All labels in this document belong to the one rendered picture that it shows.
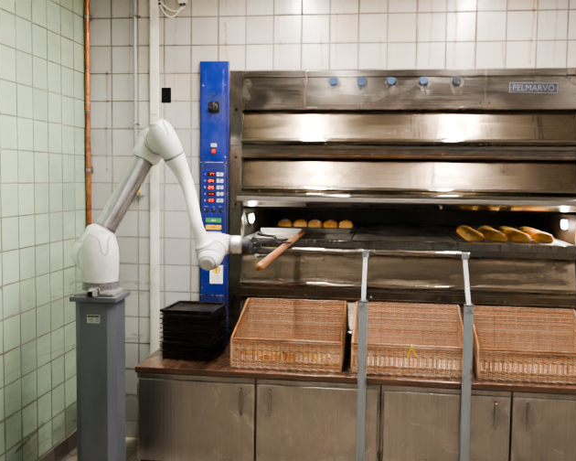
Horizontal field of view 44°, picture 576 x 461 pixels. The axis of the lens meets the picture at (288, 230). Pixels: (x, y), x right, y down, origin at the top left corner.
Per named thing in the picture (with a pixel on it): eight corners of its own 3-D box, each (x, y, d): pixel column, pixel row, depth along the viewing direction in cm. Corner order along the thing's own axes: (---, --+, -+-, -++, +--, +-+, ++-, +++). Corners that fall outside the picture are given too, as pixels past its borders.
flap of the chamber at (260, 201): (236, 200, 379) (243, 206, 399) (587, 206, 355) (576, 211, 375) (237, 196, 379) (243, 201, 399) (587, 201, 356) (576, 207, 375)
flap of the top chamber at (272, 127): (242, 144, 391) (244, 110, 396) (582, 146, 367) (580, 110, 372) (240, 140, 387) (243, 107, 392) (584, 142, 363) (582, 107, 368)
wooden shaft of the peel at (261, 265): (262, 272, 259) (262, 263, 258) (254, 271, 259) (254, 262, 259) (305, 233, 428) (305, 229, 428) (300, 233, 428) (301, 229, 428)
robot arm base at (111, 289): (69, 297, 301) (69, 284, 301) (88, 289, 323) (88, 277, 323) (111, 299, 300) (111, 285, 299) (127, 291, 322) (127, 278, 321)
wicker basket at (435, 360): (353, 349, 390) (354, 300, 388) (458, 355, 382) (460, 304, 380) (348, 374, 342) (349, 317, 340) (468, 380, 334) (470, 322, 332)
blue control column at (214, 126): (258, 359, 595) (261, 99, 579) (277, 359, 593) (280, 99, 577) (198, 444, 404) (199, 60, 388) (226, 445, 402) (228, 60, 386)
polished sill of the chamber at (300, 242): (242, 244, 402) (242, 237, 401) (575, 252, 378) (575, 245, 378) (240, 245, 396) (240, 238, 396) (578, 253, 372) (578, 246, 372)
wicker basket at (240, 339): (246, 345, 397) (246, 296, 395) (346, 349, 390) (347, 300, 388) (228, 369, 349) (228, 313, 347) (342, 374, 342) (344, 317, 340)
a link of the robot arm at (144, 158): (69, 264, 316) (60, 259, 336) (101, 280, 324) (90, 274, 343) (153, 117, 329) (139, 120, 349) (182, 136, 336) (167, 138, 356)
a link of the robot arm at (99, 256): (85, 284, 302) (85, 232, 300) (77, 278, 318) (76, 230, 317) (123, 282, 310) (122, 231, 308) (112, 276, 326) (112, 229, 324)
